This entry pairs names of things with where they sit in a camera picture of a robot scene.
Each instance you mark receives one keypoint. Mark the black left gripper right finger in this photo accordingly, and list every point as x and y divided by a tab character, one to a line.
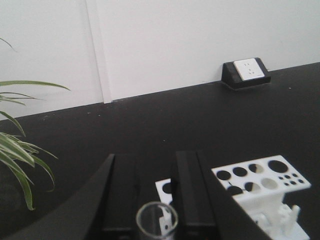
206	211

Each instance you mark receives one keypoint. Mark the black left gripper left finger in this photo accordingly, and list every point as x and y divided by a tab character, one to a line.
114	218

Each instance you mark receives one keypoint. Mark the clear glass test tube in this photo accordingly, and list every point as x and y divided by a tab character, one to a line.
156	221

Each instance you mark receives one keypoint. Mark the white test tube rack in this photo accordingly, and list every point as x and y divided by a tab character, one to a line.
259	187

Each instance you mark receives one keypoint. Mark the black wall socket box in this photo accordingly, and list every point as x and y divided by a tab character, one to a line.
245	73

